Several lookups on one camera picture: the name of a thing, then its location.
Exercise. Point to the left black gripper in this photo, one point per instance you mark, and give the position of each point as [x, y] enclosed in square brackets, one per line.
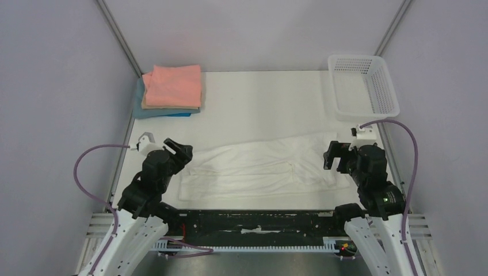
[186, 150]

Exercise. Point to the white slotted cable duct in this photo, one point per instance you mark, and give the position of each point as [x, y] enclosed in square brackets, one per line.
[326, 246]

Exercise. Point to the white t shirt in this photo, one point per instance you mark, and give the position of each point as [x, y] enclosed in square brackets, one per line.
[285, 166]

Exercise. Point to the aluminium frame rail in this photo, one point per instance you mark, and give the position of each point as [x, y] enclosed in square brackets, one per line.
[100, 223]

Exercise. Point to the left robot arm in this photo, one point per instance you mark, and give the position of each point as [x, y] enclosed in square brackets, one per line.
[140, 218]

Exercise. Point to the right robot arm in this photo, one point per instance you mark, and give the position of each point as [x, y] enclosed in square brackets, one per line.
[378, 225]

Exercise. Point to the white plastic basket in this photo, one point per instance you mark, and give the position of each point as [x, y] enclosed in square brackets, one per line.
[362, 88]

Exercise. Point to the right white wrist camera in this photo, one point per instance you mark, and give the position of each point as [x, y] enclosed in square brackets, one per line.
[362, 136]

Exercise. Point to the folded pink t shirt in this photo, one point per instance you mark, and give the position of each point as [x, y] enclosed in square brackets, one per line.
[173, 86]

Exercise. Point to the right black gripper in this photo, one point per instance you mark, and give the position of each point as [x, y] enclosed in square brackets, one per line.
[340, 159]

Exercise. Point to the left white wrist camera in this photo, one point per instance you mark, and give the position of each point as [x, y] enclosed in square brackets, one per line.
[145, 144]

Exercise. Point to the folded blue t shirt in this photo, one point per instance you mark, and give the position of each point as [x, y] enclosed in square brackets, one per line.
[139, 113]

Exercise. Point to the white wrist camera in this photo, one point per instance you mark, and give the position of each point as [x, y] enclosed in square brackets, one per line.
[145, 144]
[362, 136]

